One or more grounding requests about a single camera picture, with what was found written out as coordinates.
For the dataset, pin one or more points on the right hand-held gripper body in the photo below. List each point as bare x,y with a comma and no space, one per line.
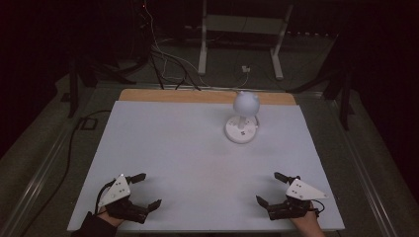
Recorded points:
301,192

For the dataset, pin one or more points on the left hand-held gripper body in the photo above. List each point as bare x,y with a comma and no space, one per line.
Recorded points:
116,192

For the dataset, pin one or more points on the white round-headed desk lamp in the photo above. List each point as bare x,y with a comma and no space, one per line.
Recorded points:
243,118

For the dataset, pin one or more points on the person's left hand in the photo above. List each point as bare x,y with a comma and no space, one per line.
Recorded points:
110,218

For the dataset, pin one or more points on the person's right hand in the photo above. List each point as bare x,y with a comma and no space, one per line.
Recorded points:
308,225

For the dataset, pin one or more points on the person's dark sleeve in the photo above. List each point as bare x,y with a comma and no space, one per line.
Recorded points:
94,227

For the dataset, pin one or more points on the white table mat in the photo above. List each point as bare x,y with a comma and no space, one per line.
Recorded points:
197,164

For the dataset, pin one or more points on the black floor plate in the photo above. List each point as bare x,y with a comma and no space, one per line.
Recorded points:
88,123

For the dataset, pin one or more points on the black tripod stand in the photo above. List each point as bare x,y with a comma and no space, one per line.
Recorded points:
344,98
73,89

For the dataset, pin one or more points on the white power adapter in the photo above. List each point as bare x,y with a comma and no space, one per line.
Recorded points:
245,69

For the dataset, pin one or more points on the white metal stand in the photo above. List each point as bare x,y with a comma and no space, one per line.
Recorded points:
203,49

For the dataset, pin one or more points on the metal floor rail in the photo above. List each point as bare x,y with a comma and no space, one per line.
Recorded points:
39,177
365,171

